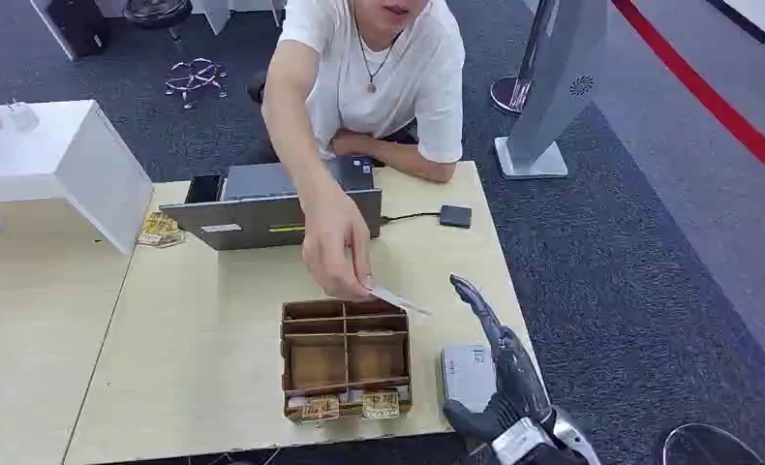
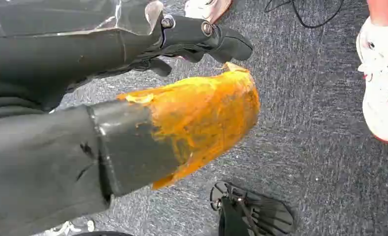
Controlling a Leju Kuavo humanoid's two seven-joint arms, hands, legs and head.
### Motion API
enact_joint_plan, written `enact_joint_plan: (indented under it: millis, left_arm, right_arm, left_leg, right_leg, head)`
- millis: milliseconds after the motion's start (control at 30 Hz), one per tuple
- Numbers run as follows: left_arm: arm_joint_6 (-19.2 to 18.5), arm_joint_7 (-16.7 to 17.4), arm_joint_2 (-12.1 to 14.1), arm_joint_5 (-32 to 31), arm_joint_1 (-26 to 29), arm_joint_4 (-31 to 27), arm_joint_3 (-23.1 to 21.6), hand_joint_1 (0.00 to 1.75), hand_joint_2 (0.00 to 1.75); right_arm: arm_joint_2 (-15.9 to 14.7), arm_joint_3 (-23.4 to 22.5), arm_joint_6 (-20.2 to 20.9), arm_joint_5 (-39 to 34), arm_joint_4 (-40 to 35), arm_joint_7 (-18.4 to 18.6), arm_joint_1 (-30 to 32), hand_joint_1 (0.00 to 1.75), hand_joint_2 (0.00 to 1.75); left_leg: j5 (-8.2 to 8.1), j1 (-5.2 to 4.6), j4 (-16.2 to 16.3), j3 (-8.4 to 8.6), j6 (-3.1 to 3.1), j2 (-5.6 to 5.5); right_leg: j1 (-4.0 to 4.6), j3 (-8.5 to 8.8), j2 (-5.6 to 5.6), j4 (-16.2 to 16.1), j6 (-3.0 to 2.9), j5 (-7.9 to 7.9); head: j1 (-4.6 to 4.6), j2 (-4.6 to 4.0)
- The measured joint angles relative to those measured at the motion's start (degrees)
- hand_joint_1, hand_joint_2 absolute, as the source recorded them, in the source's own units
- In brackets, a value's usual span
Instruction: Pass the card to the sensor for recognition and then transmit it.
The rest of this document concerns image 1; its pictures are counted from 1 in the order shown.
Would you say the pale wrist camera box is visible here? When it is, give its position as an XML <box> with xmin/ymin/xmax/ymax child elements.
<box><xmin>490</xmin><ymin>418</ymin><xmax>556</xmax><ymax>465</ymax></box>

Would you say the chrome stanchion post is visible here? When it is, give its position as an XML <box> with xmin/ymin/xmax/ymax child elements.
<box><xmin>489</xmin><ymin>0</ymin><xmax>554</xmax><ymax>117</ymax></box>

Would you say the grey kiosk stand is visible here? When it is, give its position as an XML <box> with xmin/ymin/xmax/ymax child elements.
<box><xmin>494</xmin><ymin>0</ymin><xmax>609</xmax><ymax>181</ymax></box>

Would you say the black cable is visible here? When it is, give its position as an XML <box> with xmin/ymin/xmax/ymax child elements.
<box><xmin>380</xmin><ymin>210</ymin><xmax>443</xmax><ymax>226</ymax></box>

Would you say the grey card reader device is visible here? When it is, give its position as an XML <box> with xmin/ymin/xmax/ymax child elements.
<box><xmin>439</xmin><ymin>343</ymin><xmax>506</xmax><ymax>416</ymax></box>

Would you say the white plinth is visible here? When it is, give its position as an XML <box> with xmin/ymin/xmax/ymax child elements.
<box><xmin>705</xmin><ymin>0</ymin><xmax>765</xmax><ymax>46</ymax></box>

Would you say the gold printed card stack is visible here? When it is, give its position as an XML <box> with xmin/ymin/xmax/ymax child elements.
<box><xmin>360</xmin><ymin>389</ymin><xmax>402</xmax><ymax>421</ymax></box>
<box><xmin>285</xmin><ymin>393</ymin><xmax>342</xmax><ymax>423</ymax></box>

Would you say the person's right hand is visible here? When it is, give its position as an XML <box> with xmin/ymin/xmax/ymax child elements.
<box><xmin>300</xmin><ymin>191</ymin><xmax>376</xmax><ymax>302</ymax></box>

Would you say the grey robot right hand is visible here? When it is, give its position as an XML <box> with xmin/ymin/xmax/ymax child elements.
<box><xmin>443</xmin><ymin>273</ymin><xmax>557</xmax><ymax>445</ymax></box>

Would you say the brown wooden card box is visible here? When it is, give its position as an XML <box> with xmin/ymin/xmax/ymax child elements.
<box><xmin>279</xmin><ymin>297</ymin><xmax>415</xmax><ymax>425</ymax></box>

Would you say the loose gold card pile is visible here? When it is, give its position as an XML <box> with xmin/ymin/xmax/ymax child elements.
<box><xmin>136</xmin><ymin>210</ymin><xmax>187</xmax><ymax>250</ymax></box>

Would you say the person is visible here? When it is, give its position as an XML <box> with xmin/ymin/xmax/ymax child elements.
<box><xmin>247</xmin><ymin>0</ymin><xmax>467</xmax><ymax>303</ymax></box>

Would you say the clear plastic holder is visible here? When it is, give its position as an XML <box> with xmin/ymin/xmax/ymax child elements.
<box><xmin>6</xmin><ymin>101</ymin><xmax>42</xmax><ymax>134</ymax></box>

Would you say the chrome chair base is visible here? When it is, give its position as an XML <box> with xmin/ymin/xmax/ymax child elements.
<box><xmin>165</xmin><ymin>56</ymin><xmax>230</xmax><ymax>110</ymax></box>

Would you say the small black box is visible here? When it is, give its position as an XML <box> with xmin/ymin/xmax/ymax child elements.
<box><xmin>184</xmin><ymin>173</ymin><xmax>225</xmax><ymax>206</ymax></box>

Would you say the black adapter box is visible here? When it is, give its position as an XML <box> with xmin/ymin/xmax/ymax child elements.
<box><xmin>438</xmin><ymin>203</ymin><xmax>474</xmax><ymax>231</ymax></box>

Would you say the red floor tape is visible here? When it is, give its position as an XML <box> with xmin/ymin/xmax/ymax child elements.
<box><xmin>610</xmin><ymin>0</ymin><xmax>765</xmax><ymax>192</ymax></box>

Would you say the black cabinet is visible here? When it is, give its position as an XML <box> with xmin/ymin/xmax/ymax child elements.
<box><xmin>28</xmin><ymin>0</ymin><xmax>112</xmax><ymax>63</ymax></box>

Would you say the black cord necklace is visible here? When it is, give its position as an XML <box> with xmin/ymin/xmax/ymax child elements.
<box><xmin>352</xmin><ymin>13</ymin><xmax>404</xmax><ymax>96</ymax></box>

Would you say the white cabinet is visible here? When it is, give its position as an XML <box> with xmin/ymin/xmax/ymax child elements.
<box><xmin>0</xmin><ymin>98</ymin><xmax>155</xmax><ymax>257</ymax></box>

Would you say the round black fan base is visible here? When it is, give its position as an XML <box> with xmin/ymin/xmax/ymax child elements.
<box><xmin>123</xmin><ymin>0</ymin><xmax>194</xmax><ymax>31</ymax></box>

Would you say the white card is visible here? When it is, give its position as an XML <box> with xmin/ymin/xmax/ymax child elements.
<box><xmin>365</xmin><ymin>286</ymin><xmax>435</xmax><ymax>318</ymax></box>

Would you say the grey laptop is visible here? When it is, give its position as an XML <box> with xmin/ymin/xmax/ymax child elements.
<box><xmin>159</xmin><ymin>155</ymin><xmax>384</xmax><ymax>252</ymax></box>

